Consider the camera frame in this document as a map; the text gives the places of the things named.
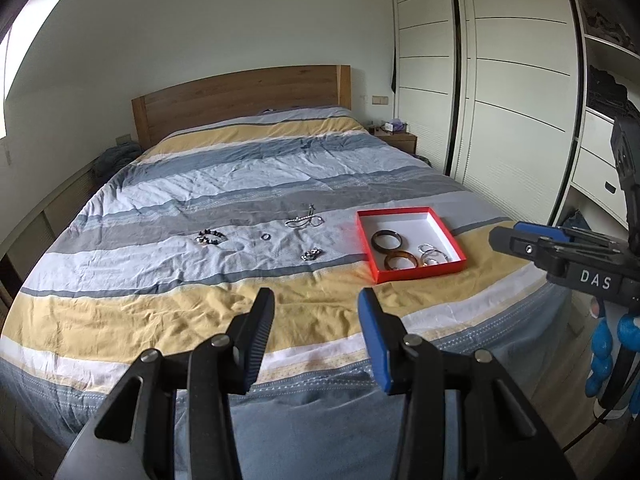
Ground low wooden wall cabinet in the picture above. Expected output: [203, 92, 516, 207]
[0, 162, 101, 306]

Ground person's right hand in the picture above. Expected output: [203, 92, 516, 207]
[585, 310, 640, 418]

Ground black cable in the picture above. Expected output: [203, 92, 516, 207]
[557, 340, 631, 456]

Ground white wardrobe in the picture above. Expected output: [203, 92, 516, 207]
[389, 0, 640, 241]

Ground brown bangle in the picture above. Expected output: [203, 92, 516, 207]
[371, 230, 402, 251]

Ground blue cloth pile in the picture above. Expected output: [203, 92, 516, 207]
[92, 142, 143, 178]

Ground red shallow box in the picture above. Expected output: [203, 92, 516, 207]
[355, 206, 468, 285]

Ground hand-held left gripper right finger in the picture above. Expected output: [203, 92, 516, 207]
[357, 287, 578, 480]

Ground wooden headboard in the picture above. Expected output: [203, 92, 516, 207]
[131, 65, 352, 148]

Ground grey folded clothes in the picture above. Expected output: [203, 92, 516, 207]
[575, 0, 640, 46]

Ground amber bangle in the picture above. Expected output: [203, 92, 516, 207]
[384, 251, 418, 270]

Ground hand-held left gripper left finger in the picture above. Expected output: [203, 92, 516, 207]
[52, 287, 277, 480]

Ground dark folded clothes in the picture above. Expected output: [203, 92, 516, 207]
[585, 62, 640, 116]

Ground bed with striped duvet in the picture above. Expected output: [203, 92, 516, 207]
[0, 105, 571, 480]

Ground wooden nightstand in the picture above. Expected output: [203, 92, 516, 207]
[374, 130, 418, 155]

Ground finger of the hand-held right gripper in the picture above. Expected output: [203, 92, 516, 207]
[515, 221, 626, 247]
[489, 226, 626, 267]

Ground blue jeans pile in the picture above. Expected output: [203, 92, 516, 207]
[557, 210, 591, 233]

